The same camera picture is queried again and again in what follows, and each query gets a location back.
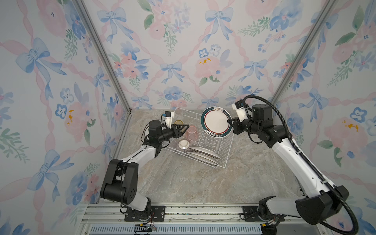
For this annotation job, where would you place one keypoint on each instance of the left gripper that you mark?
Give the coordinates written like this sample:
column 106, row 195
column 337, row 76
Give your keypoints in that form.
column 176, row 134

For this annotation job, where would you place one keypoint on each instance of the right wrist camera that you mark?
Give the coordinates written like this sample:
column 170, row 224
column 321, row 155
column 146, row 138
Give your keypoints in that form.
column 241, row 110

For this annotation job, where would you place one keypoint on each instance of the yellow glass cup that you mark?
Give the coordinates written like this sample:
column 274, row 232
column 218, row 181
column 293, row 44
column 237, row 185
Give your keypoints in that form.
column 178, row 122

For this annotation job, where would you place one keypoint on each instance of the left aluminium corner post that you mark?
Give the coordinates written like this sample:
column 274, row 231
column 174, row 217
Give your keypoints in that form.
column 88, row 23

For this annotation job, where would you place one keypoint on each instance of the aluminium corner post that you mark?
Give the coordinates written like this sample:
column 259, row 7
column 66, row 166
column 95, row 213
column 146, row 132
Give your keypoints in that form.
column 88, row 23
column 314, row 32

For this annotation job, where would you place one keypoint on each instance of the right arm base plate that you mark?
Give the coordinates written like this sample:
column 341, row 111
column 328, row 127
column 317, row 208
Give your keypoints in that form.
column 256, row 214

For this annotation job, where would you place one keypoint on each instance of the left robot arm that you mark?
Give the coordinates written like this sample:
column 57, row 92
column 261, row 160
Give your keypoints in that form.
column 121, row 178

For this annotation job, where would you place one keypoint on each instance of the white plate green red rim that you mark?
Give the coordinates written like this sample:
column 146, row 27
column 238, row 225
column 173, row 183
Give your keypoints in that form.
column 214, row 121

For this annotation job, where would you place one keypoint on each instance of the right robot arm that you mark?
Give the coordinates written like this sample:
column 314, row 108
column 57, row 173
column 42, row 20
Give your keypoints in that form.
column 318, row 202

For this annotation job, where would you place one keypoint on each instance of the pink glass cup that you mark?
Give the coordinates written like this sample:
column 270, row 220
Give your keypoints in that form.
column 192, row 134

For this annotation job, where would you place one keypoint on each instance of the right aluminium corner post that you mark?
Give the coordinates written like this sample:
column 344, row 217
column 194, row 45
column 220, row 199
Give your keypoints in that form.
column 314, row 32

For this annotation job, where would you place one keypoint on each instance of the white wire dish rack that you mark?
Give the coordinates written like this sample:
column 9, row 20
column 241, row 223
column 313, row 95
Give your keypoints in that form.
column 221, row 146

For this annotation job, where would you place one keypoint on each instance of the white plate front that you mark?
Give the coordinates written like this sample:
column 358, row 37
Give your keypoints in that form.
column 204, row 158

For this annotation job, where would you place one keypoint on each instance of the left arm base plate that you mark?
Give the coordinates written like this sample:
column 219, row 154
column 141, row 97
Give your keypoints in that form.
column 151, row 213

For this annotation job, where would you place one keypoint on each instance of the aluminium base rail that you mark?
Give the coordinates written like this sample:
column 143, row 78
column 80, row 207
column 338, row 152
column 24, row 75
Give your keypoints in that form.
column 105, row 218

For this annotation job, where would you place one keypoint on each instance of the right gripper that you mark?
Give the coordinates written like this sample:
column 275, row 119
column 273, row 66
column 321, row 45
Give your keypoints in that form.
column 235, row 123

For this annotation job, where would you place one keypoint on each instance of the striped ceramic bowl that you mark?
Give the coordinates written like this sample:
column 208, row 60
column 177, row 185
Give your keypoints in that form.
column 184, row 145

